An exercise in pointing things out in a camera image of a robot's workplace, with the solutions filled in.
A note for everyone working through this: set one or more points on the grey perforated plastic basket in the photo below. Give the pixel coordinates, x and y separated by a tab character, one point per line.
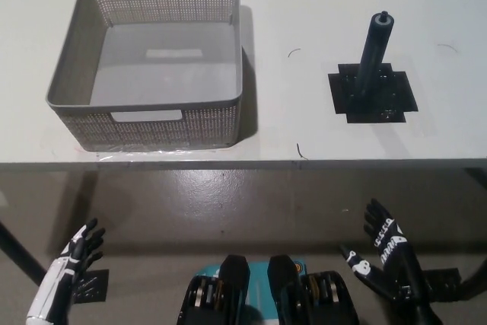
163	77

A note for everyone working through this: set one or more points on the robot left body block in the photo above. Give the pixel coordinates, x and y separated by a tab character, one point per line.
217	294

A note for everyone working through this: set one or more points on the robot body block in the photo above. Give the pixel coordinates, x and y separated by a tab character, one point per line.
217	294
312	294

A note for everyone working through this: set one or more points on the black table leg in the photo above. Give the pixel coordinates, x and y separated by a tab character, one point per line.
473	275
19	256

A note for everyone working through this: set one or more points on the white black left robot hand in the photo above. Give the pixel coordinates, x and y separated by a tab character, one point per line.
62	268

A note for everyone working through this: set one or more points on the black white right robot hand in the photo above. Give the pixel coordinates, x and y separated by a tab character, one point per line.
392	252

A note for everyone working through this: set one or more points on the robot right body block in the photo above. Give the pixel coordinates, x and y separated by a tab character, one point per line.
312	294

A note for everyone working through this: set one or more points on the clear tape strip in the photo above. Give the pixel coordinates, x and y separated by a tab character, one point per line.
163	153

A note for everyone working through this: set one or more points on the black tape patch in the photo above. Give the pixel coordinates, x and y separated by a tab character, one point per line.
395	100

